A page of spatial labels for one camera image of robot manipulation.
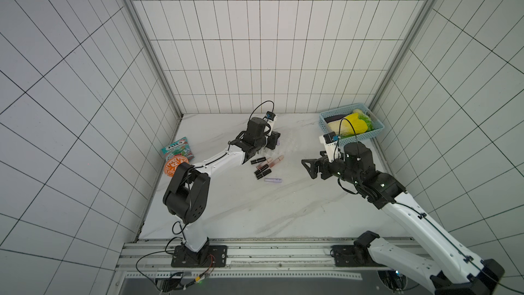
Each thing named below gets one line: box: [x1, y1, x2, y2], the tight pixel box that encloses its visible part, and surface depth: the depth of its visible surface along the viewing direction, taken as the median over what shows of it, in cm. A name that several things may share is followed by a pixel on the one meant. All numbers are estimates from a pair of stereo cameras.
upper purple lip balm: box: [264, 177, 283, 184], surface depth 94 cm
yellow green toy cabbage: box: [326, 109, 374, 138], surface depth 108 cm
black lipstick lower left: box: [255, 168, 273, 180], surface depth 96 cm
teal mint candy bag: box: [161, 136, 195, 163], surface depth 103 cm
